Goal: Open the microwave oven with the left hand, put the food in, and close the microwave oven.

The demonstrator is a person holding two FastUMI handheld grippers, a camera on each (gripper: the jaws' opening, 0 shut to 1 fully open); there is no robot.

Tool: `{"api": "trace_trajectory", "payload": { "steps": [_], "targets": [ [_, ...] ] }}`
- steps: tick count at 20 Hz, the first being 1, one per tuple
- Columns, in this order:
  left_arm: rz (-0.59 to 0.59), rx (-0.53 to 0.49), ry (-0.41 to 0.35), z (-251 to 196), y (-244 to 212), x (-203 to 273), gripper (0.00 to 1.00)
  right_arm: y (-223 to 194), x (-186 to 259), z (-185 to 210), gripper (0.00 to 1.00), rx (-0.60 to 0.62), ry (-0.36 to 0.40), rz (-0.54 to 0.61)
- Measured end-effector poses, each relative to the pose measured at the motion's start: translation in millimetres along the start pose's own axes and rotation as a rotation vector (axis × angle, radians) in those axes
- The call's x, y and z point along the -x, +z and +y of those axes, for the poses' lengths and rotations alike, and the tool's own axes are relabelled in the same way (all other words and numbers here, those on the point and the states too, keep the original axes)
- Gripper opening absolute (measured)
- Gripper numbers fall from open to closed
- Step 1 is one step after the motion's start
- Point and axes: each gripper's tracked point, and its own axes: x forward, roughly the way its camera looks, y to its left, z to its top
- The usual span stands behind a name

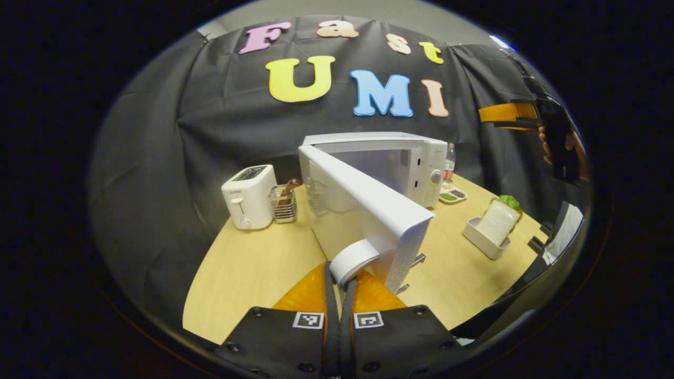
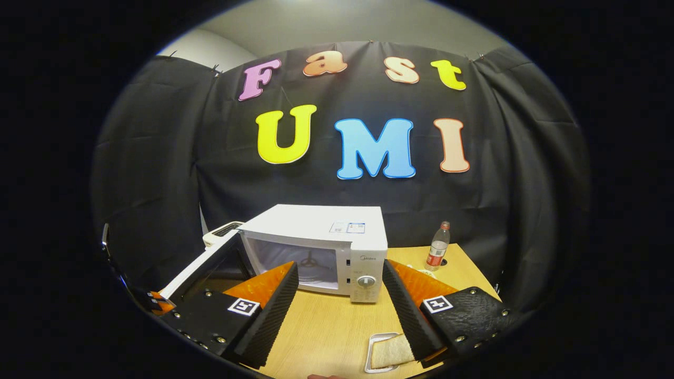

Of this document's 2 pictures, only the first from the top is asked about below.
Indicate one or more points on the white toaster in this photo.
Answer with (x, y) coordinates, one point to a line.
(250, 202)

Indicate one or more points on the toast sandwich with lettuce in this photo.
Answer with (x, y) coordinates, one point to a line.
(497, 221)

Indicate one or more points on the white cloth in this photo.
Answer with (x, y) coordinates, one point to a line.
(566, 231)

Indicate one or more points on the plastic bottle with red label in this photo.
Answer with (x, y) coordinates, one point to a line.
(449, 166)

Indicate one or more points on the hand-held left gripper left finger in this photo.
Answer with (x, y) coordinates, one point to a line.
(279, 342)

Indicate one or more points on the small ceiling light panel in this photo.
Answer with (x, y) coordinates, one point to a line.
(500, 42)

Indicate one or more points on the white microwave oven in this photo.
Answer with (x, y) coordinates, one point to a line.
(368, 210)

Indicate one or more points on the white rectangular tray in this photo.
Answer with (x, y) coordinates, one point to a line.
(482, 242)

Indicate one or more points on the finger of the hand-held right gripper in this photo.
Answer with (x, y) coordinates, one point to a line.
(505, 112)
(513, 127)

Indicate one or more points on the white divided dish of beans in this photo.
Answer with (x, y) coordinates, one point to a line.
(453, 195)

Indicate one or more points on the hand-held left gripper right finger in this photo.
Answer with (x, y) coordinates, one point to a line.
(400, 342)

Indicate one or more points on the black backdrop cloth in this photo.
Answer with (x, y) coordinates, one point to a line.
(210, 131)

